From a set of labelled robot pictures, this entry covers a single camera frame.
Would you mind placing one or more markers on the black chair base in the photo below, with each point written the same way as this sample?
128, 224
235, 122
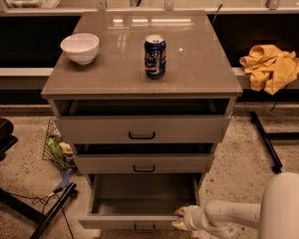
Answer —
32, 179

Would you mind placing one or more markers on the black stand leg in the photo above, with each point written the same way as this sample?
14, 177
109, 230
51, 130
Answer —
269, 137

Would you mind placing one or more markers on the blue soda can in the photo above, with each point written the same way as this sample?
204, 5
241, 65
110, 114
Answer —
155, 56

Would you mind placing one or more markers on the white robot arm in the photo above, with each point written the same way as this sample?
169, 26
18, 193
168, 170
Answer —
276, 217

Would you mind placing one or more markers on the grey drawer cabinet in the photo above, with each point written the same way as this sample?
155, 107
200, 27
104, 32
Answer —
198, 79

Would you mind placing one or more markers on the yellow crumpled cloth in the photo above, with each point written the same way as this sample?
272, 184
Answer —
269, 68

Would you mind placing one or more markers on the grey drawer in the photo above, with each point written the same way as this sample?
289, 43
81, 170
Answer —
143, 129
143, 163
142, 202

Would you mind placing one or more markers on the white ceramic bowl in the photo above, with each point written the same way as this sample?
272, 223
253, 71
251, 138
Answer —
81, 48

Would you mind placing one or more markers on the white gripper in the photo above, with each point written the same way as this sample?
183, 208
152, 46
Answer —
189, 217

